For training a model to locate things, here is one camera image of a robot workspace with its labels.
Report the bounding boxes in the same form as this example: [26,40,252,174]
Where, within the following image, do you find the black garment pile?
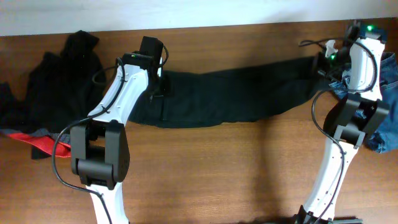
[1,30,106,136]

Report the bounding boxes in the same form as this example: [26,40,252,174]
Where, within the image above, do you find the black trousers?
[129,57,329,128]

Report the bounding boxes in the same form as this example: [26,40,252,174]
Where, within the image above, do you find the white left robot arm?
[70,36,168,223]

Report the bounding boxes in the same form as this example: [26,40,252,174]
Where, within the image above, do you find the blue denim jeans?
[329,52,398,154]

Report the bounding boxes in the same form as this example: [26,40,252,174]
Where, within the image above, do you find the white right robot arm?
[291,21,389,224]

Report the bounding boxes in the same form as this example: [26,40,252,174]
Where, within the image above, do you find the red and grey garment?
[1,129,71,158]

